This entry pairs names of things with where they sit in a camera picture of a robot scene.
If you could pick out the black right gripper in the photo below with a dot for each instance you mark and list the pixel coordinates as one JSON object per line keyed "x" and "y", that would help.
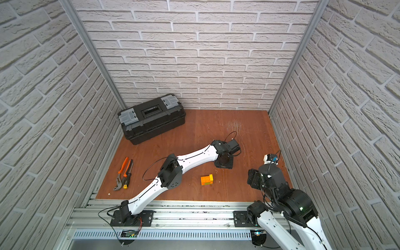
{"x": 252, "y": 178}

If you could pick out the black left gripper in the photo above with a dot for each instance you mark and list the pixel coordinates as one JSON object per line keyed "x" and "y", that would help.
{"x": 225, "y": 160}

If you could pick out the orange long lego brick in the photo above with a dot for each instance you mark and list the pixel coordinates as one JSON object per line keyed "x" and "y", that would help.
{"x": 205, "y": 180}

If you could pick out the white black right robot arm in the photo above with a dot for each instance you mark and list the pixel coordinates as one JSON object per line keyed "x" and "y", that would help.
{"x": 291, "y": 219}

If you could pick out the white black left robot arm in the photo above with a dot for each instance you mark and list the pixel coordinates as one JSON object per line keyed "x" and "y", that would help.
{"x": 169, "y": 177}

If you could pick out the black plastic toolbox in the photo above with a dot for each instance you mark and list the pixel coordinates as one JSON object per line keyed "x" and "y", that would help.
{"x": 152, "y": 118}

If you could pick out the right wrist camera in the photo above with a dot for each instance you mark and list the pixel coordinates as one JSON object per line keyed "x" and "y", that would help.
{"x": 271, "y": 159}

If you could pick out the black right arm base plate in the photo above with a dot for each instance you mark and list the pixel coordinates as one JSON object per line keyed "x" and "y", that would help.
{"x": 241, "y": 220}

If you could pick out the black yellow handled screwdriver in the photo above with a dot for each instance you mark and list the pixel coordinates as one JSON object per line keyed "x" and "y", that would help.
{"x": 127, "y": 175}

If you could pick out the orange handled pliers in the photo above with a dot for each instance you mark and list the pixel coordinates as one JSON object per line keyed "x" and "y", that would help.
{"x": 119, "y": 177}

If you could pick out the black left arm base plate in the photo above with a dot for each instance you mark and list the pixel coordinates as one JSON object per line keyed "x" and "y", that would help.
{"x": 134, "y": 218}

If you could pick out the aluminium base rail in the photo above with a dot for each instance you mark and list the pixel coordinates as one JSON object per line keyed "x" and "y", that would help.
{"x": 167, "y": 215}

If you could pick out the white perforated cable tray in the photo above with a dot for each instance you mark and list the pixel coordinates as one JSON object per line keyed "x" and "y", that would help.
{"x": 162, "y": 234}

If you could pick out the aluminium corner post right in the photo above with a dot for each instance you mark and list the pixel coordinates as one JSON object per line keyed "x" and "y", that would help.
{"x": 314, "y": 21}

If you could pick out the aluminium corner post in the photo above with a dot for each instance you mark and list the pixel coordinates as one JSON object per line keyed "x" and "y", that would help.
{"x": 314, "y": 21}
{"x": 89, "y": 44}

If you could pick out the aluminium corner post left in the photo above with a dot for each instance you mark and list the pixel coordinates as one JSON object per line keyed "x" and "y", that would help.
{"x": 89, "y": 44}

